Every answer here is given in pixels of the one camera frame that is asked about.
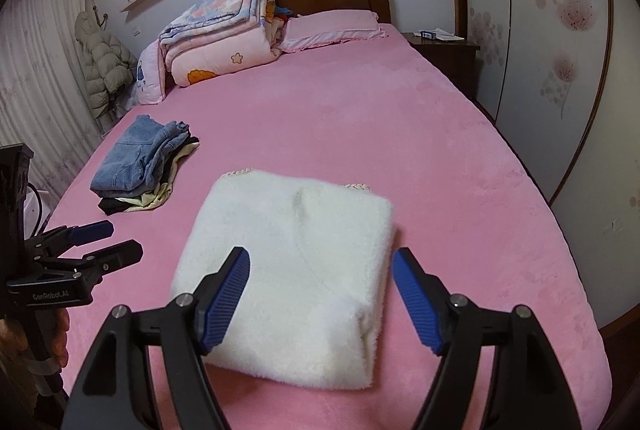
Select blue denim jeans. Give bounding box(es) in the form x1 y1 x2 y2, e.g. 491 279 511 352
90 115 191 198

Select pale yellow garment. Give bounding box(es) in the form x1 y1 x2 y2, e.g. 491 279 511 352
120 145 197 213

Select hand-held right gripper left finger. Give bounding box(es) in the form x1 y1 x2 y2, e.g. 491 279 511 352
60 246 251 430

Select dark wooden nightstand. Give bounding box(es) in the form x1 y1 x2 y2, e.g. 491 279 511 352
400 31 481 100

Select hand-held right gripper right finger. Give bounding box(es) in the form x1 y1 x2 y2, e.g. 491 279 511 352
391 248 583 430

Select white fuzzy sweater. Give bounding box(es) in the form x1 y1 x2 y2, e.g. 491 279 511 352
170 167 397 392

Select floral print wardrobe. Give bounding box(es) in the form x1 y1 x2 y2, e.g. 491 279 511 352
442 0 640 351

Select cartoon print pillow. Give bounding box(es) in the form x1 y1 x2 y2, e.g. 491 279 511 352
135 44 168 106

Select black garment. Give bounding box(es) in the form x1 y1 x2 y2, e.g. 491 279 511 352
97 135 200 215

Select pale curtain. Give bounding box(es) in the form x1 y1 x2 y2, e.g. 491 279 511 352
0 0 108 231

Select pink bed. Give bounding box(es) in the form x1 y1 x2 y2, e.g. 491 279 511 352
15 30 613 430

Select person's left hand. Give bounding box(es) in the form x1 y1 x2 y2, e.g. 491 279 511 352
0 307 71 370

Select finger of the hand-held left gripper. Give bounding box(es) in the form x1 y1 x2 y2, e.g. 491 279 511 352
27 220 115 257
42 239 144 281

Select green puffer jacket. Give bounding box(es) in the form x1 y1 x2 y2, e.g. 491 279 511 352
75 12 138 121

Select folded floral quilt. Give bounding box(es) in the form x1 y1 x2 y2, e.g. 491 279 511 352
159 0 296 88

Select pink pillow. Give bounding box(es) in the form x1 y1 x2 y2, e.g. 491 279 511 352
277 10 390 54

